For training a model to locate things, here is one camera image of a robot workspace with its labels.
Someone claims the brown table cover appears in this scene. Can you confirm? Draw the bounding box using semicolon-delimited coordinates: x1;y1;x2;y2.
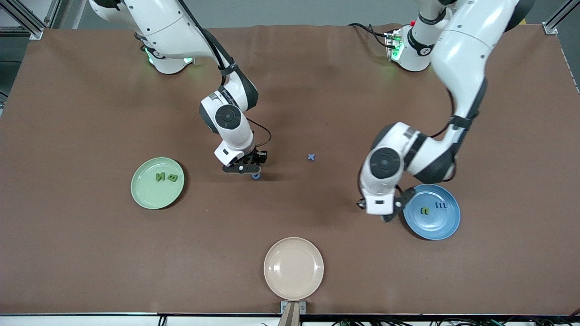
0;24;580;316

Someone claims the beige plate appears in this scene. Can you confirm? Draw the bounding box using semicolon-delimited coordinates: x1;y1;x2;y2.
263;237;325;301

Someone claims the blue plate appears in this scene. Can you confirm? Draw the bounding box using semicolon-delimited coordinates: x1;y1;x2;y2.
403;183;461;240

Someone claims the black left arm base cable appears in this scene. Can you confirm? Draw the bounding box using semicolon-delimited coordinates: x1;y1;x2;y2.
348;23;391;46

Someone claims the aluminium frame profile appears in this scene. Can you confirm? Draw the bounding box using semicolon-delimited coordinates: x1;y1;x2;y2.
543;0;580;35
0;0;62;40

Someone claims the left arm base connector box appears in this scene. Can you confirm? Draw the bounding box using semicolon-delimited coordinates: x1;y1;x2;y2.
384;29;405;62

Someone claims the light green plate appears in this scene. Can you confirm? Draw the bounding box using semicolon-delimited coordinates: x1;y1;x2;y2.
130;157;185;210

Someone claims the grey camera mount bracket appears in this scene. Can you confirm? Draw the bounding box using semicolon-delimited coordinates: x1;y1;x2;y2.
280;301;307;326

